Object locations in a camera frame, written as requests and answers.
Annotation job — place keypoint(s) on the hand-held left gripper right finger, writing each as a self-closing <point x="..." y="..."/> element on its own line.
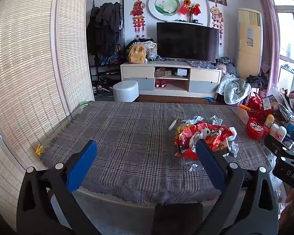
<point x="210" y="161"/>

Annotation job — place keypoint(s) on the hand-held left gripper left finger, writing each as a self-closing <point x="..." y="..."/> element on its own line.
<point x="82" y="161"/>

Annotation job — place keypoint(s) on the red snack bag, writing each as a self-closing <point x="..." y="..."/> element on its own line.
<point x="205" y="129"/>

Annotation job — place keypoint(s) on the person's right hand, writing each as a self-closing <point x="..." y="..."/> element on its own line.
<point x="292" y="213"/>

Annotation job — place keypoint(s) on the white bottle red label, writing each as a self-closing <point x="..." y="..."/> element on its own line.
<point x="281" y="133"/>

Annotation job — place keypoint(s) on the cream white bottle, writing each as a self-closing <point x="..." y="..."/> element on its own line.
<point x="274" y="129"/>

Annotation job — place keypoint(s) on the small green orange box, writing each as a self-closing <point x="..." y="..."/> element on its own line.
<point x="223" y="149"/>

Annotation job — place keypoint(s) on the clear plastic wrapper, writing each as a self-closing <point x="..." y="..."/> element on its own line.
<point x="234" y="149"/>
<point x="193" y="162"/>

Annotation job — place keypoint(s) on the yellow bottle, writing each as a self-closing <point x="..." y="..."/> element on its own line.
<point x="269" y="120"/>

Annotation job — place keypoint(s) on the red printed round tin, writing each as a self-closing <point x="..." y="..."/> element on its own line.
<point x="256" y="128"/>

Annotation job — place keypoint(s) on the clutter of packaged goods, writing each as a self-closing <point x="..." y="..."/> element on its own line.
<point x="291" y="107"/>

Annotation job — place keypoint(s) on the small white cup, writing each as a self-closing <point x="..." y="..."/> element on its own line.
<point x="232" y="133"/>

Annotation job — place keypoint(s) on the red plastic basket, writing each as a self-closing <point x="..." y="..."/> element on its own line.
<point x="257" y="104"/>

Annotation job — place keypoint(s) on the small yellow wrapper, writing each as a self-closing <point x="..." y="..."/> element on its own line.
<point x="39" y="149"/>

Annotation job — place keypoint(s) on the grey plaid tablecloth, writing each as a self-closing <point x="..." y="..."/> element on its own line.
<point x="127" y="139"/>

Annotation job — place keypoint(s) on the white stick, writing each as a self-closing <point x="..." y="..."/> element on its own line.
<point x="172" y="124"/>

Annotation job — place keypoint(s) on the grey carpet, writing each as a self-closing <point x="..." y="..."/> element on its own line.
<point x="117" y="215"/>

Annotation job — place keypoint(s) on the dark clothes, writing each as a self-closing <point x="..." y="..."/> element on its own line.
<point x="257" y="80"/>

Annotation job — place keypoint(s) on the light blue blanket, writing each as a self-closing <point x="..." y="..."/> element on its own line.
<point x="235" y="88"/>

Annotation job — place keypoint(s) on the dark shoes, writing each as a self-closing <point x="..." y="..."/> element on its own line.
<point x="104" y="91"/>

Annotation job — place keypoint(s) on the white round stool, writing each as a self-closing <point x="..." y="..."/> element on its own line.
<point x="126" y="90"/>

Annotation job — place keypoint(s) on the red slipper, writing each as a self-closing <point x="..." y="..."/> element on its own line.
<point x="164" y="84"/>
<point x="158" y="83"/>

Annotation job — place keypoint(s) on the grey clothes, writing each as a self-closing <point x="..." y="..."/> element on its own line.
<point x="226" y="63"/>

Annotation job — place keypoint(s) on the beige standing air conditioner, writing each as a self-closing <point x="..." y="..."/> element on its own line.
<point x="248" y="53"/>

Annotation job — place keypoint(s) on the small white device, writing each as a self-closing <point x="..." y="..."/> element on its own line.
<point x="181" y="72"/>

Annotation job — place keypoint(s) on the window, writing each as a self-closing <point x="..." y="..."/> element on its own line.
<point x="288" y="41"/>

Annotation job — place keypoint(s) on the dark patterned cloth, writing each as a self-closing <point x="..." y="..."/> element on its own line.
<point x="202" y="64"/>

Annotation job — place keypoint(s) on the cardboard box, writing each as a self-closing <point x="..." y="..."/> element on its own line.
<point x="162" y="73"/>

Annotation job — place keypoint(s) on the beige grey tv cabinet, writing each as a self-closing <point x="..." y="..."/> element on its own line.
<point x="137" y="73"/>

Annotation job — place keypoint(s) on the woven bamboo screen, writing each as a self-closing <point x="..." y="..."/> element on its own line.
<point x="27" y="66"/>

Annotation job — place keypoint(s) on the pink curtain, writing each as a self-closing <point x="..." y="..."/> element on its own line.
<point x="269" y="29"/>

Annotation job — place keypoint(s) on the yellow plush backpack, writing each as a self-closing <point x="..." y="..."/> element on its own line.
<point x="137" y="53"/>

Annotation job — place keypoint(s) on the black television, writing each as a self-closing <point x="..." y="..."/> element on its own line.
<point x="186" y="41"/>

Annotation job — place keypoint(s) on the pile of clothes and toys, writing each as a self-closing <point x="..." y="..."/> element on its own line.
<point x="150" y="47"/>

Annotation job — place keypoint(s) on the dark hanging coats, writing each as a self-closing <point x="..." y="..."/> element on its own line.
<point x="105" y="27"/>

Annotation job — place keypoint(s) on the pink animal hanging decoration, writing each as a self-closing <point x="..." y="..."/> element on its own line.
<point x="216" y="14"/>

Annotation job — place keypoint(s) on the vase with red decorations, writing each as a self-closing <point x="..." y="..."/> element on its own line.
<point x="190" y="9"/>

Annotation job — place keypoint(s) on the black metal coat rack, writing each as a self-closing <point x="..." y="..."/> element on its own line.
<point x="123" y="9"/>

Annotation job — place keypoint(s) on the red fish hanging decoration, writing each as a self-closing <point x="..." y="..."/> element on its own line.
<point x="137" y="9"/>

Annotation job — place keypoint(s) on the round framed wall picture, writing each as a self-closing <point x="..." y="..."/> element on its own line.
<point x="164" y="6"/>

